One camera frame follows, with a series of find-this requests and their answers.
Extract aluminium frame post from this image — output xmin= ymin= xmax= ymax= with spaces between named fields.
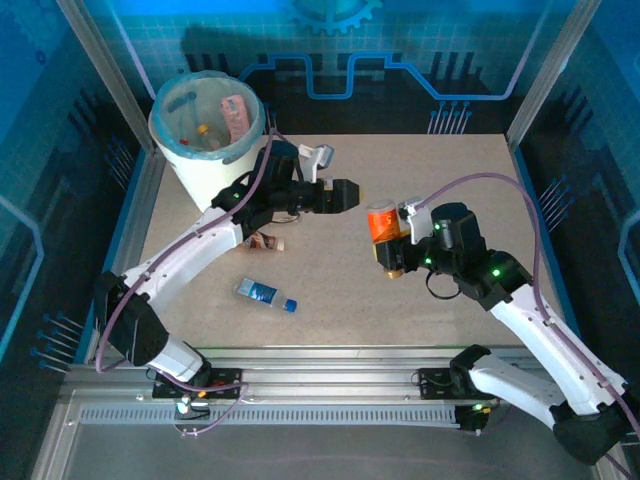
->
xmin=54 ymin=0 xmax=159 ymax=154
xmin=505 ymin=0 xmax=604 ymax=149

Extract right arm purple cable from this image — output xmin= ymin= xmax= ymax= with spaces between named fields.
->
xmin=417 ymin=172 xmax=640 ymax=480

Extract brown label bottle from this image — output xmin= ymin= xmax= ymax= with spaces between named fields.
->
xmin=242 ymin=230 xmax=286 ymax=254

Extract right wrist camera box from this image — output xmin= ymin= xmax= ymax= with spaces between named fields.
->
xmin=396 ymin=196 xmax=435 ymax=246

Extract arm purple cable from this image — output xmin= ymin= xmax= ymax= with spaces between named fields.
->
xmin=94 ymin=128 xmax=291 ymax=391
xmin=417 ymin=172 xmax=640 ymax=480

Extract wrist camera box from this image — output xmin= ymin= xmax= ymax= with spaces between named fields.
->
xmin=297 ymin=143 xmax=335 ymax=185
xmin=396 ymin=196 xmax=435 ymax=246

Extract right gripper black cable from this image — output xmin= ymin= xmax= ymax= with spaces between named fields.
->
xmin=424 ymin=269 xmax=464 ymax=301

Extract aluminium side rail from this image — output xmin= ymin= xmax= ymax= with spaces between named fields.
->
xmin=82 ymin=149 xmax=169 ymax=364

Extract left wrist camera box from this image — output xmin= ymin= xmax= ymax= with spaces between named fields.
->
xmin=297 ymin=143 xmax=335 ymax=185

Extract black base connector box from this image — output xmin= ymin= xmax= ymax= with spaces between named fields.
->
xmin=457 ymin=402 xmax=489 ymax=435
xmin=173 ymin=397 xmax=211 ymax=422

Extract grey metal shelf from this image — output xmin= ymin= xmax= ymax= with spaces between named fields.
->
xmin=29 ymin=389 xmax=636 ymax=480

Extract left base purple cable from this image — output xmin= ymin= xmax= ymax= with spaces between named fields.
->
xmin=172 ymin=368 xmax=251 ymax=440

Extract white bin blue liner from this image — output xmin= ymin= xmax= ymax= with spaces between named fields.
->
xmin=148 ymin=69 xmax=266 ymax=214

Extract pink bottle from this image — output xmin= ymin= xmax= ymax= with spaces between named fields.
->
xmin=220 ymin=94 xmax=254 ymax=144

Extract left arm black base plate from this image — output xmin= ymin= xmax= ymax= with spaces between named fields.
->
xmin=151 ymin=367 xmax=245 ymax=401

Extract orange label bottle gold cap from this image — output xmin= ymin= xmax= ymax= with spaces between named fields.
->
xmin=366 ymin=198 xmax=407 ymax=281

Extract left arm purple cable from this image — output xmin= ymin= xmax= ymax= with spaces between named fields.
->
xmin=94 ymin=128 xmax=291 ymax=391

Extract blue label bottle blue cap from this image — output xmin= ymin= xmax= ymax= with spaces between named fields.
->
xmin=233 ymin=277 xmax=299 ymax=314

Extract slotted cable duct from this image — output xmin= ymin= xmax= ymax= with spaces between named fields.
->
xmin=77 ymin=405 xmax=464 ymax=429

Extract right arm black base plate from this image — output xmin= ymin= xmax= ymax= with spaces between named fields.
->
xmin=416 ymin=367 xmax=510 ymax=401

